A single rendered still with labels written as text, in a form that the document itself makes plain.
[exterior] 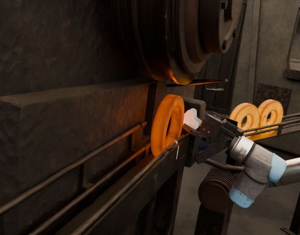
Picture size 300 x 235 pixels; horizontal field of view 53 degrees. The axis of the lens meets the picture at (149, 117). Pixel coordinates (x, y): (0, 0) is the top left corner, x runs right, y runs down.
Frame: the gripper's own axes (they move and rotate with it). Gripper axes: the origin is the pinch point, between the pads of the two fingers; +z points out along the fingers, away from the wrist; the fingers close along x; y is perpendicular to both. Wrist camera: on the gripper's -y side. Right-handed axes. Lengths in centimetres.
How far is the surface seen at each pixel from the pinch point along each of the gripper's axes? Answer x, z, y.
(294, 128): -65, -40, 4
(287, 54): -254, -19, 36
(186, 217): -67, -18, -73
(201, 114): -9.1, -5.3, 2.7
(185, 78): 13.7, -0.3, 15.7
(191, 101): -8.3, -0.3, 5.4
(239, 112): -32.0, -15.1, 5.2
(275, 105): -50, -26, 12
